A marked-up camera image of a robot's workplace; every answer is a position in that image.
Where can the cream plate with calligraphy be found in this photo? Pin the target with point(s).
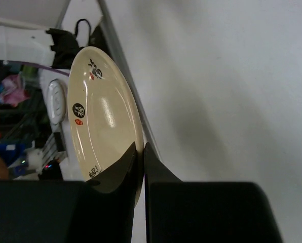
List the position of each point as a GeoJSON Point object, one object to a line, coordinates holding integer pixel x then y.
{"type": "Point", "coordinates": [102, 113]}

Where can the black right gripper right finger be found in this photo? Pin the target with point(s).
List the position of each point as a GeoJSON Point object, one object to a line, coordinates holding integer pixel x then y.
{"type": "Point", "coordinates": [178, 211]}

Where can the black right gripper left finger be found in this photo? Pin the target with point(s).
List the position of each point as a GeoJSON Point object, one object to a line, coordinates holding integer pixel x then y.
{"type": "Point", "coordinates": [99, 210]}

